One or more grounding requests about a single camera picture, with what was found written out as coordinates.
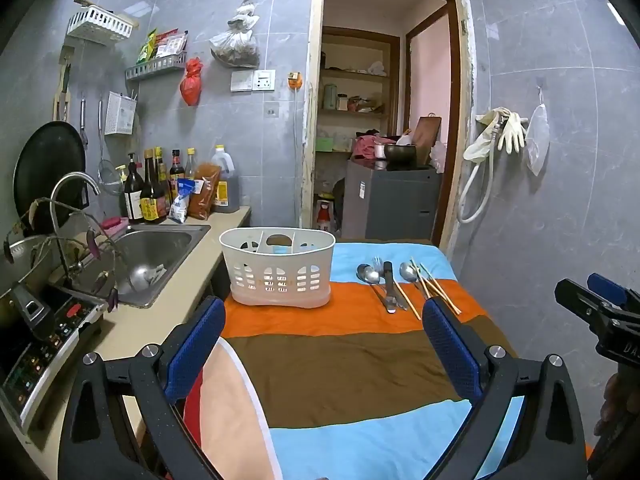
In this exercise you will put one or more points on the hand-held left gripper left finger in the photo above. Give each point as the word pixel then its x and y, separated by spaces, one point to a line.
pixel 197 345

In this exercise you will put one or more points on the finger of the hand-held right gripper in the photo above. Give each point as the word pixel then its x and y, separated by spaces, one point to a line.
pixel 605 285
pixel 580 300

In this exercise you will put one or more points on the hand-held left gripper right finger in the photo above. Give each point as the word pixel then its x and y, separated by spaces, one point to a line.
pixel 450 350

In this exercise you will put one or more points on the wooden chopstick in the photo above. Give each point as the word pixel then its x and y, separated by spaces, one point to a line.
pixel 435 296
pixel 417 271
pixel 407 301
pixel 440 290

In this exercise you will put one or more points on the patterned steel knife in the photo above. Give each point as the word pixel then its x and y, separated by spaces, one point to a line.
pixel 388 280

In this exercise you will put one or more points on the white plastic utensil basket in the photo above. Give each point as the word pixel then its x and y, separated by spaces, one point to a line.
pixel 235 255

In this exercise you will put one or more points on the silver spoon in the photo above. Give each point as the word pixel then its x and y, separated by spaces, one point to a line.
pixel 374 276
pixel 363 272

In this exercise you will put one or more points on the silver fork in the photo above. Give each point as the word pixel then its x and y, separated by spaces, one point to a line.
pixel 377 263

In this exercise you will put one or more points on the person's right hand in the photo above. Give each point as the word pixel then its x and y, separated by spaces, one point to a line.
pixel 612 400

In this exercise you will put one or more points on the grey sink cloth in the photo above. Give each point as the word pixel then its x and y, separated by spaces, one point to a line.
pixel 156 271

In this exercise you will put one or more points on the striped blanket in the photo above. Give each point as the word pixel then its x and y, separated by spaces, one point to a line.
pixel 350 360

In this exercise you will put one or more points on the stainless steel sink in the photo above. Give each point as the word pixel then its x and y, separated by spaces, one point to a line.
pixel 150 250

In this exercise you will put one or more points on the blue white packet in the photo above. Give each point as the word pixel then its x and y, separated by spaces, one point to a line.
pixel 180 205

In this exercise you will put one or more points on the pink soap box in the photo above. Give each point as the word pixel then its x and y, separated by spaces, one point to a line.
pixel 115 224

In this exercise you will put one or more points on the wilted purple plant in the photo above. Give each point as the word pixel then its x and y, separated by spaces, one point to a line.
pixel 92 242

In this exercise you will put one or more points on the red spice bag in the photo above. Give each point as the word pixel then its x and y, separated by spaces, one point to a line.
pixel 205 195

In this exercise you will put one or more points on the cooking oil jug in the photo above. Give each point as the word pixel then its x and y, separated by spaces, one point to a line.
pixel 227 195

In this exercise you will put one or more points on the induction cooker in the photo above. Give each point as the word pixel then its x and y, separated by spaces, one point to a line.
pixel 45 360

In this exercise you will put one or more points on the dark pump bottle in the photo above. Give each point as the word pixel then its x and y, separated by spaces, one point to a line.
pixel 134 200

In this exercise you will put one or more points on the grey cabinet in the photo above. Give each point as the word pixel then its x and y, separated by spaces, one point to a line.
pixel 395 200

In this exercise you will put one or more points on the clear hanging plastic bag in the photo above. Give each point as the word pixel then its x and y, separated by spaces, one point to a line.
pixel 537 135

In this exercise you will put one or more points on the dark sauce bottle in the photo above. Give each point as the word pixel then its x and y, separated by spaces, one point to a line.
pixel 176 170

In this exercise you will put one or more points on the cream rubber glove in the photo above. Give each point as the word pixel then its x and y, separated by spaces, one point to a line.
pixel 475 152
pixel 512 132

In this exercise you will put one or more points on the clear glass bottle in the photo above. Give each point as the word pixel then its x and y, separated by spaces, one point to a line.
pixel 190 165

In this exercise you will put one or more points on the red white bottle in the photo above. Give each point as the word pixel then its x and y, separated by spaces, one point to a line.
pixel 325 217

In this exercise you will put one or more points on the yellow pump bottle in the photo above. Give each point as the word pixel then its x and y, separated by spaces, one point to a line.
pixel 121 180

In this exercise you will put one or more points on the mesh strainer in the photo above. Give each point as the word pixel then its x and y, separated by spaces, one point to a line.
pixel 111 180

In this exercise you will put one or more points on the yellow cap sauce bottle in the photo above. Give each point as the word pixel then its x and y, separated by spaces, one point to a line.
pixel 160 160

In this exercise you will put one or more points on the steel pot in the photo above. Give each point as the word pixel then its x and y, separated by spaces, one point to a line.
pixel 20 265

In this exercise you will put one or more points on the dark metal bowl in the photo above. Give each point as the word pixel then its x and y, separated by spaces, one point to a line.
pixel 400 155

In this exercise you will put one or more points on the chrome faucet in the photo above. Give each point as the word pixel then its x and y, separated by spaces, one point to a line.
pixel 75 176

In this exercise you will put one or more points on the wooden cutting board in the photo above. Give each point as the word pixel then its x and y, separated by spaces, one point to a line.
pixel 429 135

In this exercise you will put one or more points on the pink cloth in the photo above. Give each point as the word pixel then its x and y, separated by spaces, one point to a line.
pixel 365 147

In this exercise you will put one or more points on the black wok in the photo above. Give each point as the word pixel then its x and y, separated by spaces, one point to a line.
pixel 47 170

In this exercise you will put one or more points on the green box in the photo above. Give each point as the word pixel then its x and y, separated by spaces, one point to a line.
pixel 324 144

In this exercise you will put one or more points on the steel ladle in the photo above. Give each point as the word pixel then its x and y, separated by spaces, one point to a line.
pixel 82 115

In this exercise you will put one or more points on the red plastic bag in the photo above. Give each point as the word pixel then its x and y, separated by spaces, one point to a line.
pixel 191 85

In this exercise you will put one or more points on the green canister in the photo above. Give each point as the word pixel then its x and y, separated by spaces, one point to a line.
pixel 330 97

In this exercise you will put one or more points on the wooden shelf unit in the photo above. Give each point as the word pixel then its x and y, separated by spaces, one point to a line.
pixel 355 74

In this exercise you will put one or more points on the wooden spatula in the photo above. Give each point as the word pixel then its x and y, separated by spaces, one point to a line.
pixel 64 85

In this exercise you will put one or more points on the clear bag of dried goods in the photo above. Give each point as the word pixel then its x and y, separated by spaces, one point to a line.
pixel 235 47

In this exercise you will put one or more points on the green snack packet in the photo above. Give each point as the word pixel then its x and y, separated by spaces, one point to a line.
pixel 147 47

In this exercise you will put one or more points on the red snack packet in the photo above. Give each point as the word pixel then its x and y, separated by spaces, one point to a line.
pixel 172 44

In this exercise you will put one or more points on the door frame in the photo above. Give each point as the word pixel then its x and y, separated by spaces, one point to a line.
pixel 307 135

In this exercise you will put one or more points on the white wall utensil holder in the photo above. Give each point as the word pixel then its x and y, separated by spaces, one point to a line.
pixel 120 115

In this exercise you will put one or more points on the small wall outlet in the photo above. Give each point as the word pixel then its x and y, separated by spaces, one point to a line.
pixel 272 109

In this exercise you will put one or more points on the white wall switch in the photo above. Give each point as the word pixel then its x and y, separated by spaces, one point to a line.
pixel 242 81

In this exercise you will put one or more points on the white wall socket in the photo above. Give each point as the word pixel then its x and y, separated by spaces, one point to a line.
pixel 264 80

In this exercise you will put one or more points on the grey wall shelf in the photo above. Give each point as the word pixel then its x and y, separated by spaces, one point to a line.
pixel 155 66

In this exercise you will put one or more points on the orange wall hook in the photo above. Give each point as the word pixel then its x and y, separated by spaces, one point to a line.
pixel 295 80

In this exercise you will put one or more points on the white wall basket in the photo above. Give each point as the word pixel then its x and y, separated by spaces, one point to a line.
pixel 100 22

